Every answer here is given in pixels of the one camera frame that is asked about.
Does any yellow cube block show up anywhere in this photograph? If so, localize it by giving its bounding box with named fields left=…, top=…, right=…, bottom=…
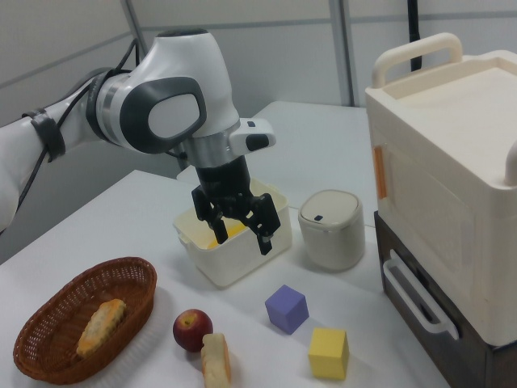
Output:
left=308, top=327, right=350, bottom=380

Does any toy sandwich bread slice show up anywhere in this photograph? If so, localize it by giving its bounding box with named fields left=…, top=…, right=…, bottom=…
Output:
left=200, top=332, right=233, bottom=388

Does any cream toy microwave oven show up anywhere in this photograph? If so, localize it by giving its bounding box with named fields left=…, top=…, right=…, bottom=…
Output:
left=364, top=32, right=517, bottom=345

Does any toy sandwich with green filling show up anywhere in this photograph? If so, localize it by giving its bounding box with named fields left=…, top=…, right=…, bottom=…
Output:
left=75, top=298, right=127, bottom=359

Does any purple cube block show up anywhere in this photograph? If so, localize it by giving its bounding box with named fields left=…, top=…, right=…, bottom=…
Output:
left=264, top=284, right=310, bottom=335

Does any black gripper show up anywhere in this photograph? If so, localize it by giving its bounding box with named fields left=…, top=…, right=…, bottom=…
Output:
left=191, top=156, right=281, bottom=256

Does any brown wicker basket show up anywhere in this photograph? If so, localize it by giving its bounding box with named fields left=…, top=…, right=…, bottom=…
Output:
left=12, top=256, right=158, bottom=375

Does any white square plastic container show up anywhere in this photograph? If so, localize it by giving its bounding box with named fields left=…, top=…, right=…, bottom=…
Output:
left=173, top=179, right=293, bottom=290

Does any red apple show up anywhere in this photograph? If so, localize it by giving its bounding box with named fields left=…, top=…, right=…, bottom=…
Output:
left=172, top=309, right=214, bottom=352

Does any black pole with cable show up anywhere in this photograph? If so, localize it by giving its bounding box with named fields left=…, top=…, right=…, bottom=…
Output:
left=406, top=0, right=423, bottom=73

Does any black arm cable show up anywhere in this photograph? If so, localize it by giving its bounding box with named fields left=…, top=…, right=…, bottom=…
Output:
left=11, top=38, right=146, bottom=221

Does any small white lidded trash can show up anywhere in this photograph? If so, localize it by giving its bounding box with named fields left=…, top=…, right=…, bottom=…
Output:
left=297, top=188, right=366, bottom=271

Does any dark brown wooden drawer cabinet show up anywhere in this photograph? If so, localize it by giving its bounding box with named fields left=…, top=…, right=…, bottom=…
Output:
left=373, top=210, right=517, bottom=388

